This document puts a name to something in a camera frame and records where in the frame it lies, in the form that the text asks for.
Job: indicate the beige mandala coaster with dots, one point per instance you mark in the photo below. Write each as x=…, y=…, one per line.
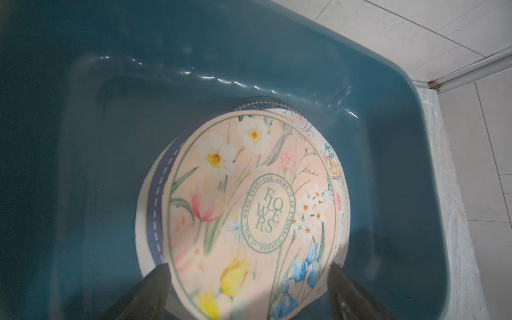
x=251, y=217

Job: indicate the purple bunny coaster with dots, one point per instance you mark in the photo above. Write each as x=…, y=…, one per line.
x=148, y=218

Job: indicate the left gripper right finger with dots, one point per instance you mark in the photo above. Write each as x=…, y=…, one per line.
x=349, y=300

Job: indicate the teal storage box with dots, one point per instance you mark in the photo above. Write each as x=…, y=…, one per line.
x=93, y=91

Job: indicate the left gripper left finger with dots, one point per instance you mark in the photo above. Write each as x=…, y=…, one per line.
x=146, y=300

